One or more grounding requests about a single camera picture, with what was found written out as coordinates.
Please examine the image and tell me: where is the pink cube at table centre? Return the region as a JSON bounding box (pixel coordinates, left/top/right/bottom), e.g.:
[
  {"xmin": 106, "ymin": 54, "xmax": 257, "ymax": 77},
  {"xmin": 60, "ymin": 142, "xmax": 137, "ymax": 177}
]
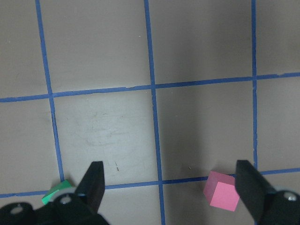
[{"xmin": 203, "ymin": 171, "xmax": 240, "ymax": 211}]

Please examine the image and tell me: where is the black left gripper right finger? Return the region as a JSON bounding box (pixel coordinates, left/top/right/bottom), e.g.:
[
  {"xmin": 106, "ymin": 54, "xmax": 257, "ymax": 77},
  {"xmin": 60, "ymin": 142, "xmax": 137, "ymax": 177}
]
[{"xmin": 235, "ymin": 160, "xmax": 273, "ymax": 219}]

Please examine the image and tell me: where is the green cube near left base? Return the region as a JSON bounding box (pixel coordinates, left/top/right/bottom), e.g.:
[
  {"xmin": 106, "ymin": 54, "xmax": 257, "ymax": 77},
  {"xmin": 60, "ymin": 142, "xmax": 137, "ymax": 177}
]
[{"xmin": 41, "ymin": 180, "xmax": 72, "ymax": 205}]

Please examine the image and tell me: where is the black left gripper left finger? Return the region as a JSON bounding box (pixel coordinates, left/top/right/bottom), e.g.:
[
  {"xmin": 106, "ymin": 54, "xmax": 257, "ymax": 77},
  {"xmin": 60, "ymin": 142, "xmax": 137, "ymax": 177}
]
[{"xmin": 75, "ymin": 161, "xmax": 105, "ymax": 213}]

